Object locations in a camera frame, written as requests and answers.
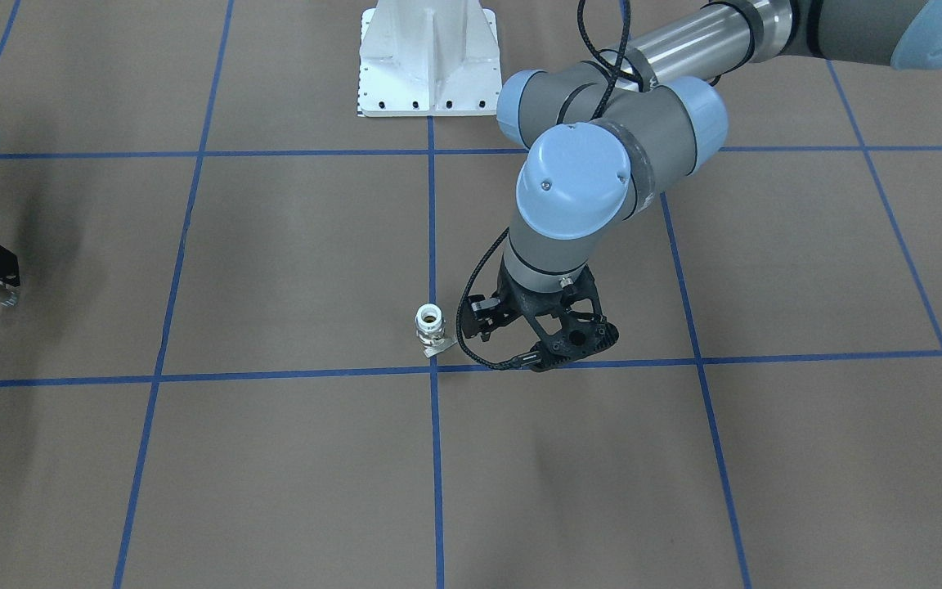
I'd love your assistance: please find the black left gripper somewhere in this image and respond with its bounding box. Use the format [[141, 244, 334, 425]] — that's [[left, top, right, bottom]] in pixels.
[[466, 266, 620, 372]]

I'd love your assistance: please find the white PPR pipe fitting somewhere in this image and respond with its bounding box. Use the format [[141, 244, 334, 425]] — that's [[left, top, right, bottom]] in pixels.
[[414, 303, 457, 359]]

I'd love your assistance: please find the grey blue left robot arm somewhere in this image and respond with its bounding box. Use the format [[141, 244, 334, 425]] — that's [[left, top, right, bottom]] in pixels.
[[456, 1, 942, 372]]

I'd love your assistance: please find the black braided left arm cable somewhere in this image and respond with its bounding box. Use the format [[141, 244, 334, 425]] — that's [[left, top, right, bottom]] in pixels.
[[455, 0, 725, 371]]

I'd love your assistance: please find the white metal robot base mount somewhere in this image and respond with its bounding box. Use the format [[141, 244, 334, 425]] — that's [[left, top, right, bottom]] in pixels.
[[357, 1, 502, 117]]

